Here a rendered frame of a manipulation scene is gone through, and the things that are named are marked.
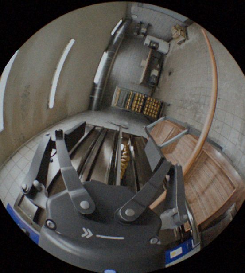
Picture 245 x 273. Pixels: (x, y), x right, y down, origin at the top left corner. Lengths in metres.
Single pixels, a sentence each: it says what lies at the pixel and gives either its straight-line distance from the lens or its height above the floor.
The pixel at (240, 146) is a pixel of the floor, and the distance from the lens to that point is 1.53.
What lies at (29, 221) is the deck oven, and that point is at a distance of 0.76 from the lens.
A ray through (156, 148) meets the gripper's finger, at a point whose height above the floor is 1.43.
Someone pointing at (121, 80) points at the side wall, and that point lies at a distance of 5.30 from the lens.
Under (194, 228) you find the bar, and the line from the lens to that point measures 0.41.
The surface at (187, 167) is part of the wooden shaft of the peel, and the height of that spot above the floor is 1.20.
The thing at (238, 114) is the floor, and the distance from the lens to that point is 1.66.
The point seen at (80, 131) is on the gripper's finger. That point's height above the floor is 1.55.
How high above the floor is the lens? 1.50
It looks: 6 degrees down
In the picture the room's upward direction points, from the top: 76 degrees counter-clockwise
